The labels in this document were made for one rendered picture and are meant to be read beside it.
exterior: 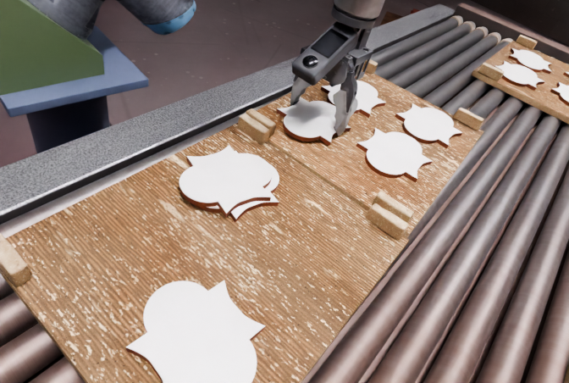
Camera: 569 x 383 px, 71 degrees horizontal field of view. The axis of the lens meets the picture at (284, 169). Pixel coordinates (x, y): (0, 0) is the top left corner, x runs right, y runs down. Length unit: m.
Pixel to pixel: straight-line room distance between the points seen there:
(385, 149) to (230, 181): 0.31
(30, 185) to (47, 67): 0.32
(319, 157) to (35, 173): 0.43
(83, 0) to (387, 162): 0.64
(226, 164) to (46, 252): 0.25
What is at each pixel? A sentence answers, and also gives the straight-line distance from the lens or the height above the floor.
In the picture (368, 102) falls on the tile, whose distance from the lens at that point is 0.87.
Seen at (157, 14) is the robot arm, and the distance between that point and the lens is 0.96.
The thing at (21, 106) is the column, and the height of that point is 0.87.
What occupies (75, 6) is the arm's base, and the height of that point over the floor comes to 1.01.
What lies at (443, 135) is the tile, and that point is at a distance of 0.86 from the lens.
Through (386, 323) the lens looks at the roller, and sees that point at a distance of 0.55.
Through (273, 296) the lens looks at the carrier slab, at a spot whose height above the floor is 0.94.
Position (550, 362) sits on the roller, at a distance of 0.66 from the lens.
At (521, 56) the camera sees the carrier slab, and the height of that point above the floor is 0.95.
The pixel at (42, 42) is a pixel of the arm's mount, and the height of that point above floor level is 0.96.
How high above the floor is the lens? 1.36
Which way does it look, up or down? 41 degrees down
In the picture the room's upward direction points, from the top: 15 degrees clockwise
